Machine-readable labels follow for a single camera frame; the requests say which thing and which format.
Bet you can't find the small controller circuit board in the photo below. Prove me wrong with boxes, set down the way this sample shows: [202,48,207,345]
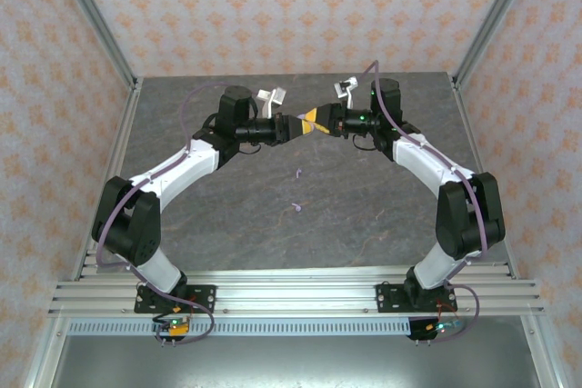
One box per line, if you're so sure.
[408,317,467,343]
[152,314,192,343]

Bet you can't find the aluminium side rail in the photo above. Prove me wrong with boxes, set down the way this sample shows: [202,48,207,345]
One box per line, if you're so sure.
[71,77,145,281]
[448,73,520,281]

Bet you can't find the aluminium base rail beam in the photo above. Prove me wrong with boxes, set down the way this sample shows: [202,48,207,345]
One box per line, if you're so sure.
[47,269,545,317]

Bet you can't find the aluminium frame post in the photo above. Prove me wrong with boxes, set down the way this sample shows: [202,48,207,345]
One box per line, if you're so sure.
[452,0,545,85]
[47,0,140,89]

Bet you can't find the grey slotted cable duct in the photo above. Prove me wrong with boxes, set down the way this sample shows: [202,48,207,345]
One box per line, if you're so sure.
[67,318,413,338]

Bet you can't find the grey metal base plate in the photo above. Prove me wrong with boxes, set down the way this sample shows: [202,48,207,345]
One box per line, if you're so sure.
[26,314,569,388]

